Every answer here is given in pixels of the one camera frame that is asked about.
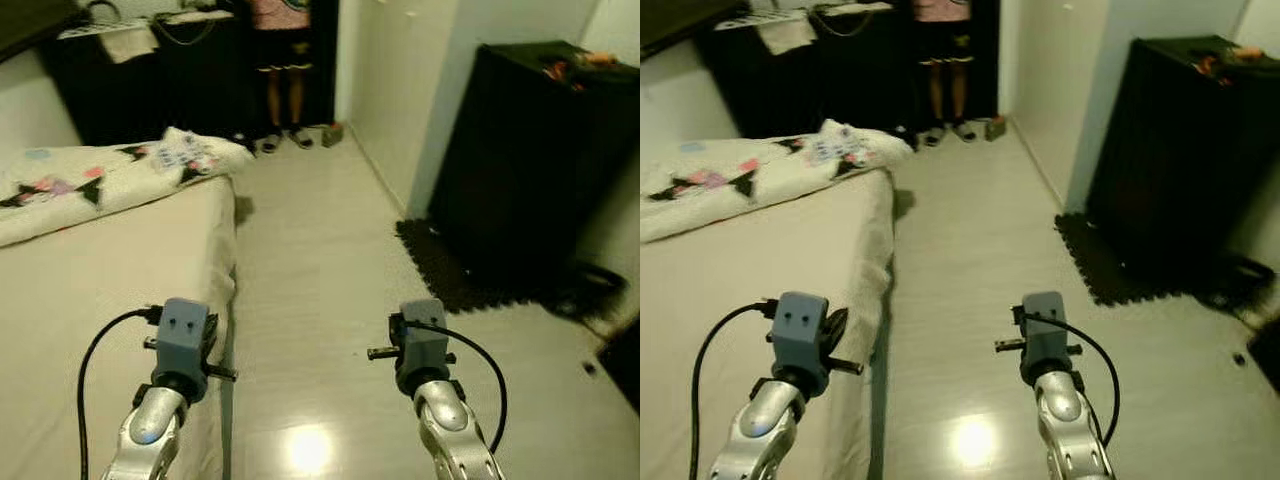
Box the mattress with beige sheet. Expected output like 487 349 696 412
0 175 238 480
640 168 894 480

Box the black foam floor mat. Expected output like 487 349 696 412
1055 212 1271 309
395 218 626 321

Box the black round object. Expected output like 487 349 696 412
555 260 629 321
1195 255 1276 311

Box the cream cartoon print quilt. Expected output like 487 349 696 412
0 127 256 248
640 120 913 244

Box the tall black cabinet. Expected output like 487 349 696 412
1085 35 1280 276
428 40 641 291

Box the black furniture corner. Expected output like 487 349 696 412
1248 318 1280 393

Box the black desk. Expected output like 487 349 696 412
700 0 1001 141
45 10 339 149

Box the standing person in dark shorts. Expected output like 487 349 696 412
245 0 316 153
912 0 976 146

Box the beige hanging cloth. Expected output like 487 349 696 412
758 20 819 56
100 28 159 64

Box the white keyboard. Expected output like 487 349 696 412
58 8 239 41
715 2 896 31

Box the orange item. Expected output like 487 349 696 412
543 52 616 81
1195 45 1263 79

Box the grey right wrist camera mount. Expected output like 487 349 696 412
398 298 448 369
1022 291 1069 361

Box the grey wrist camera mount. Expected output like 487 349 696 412
1022 291 1069 361
770 291 829 376
398 298 448 369
158 298 213 379

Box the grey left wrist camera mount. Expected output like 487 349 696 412
158 298 213 379
770 291 829 376

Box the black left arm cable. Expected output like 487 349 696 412
78 306 163 480
690 298 779 480

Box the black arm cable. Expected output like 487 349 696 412
690 298 779 480
78 306 163 480
1015 312 1113 446
392 320 508 451

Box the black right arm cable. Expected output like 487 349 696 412
1015 312 1113 446
392 320 508 451

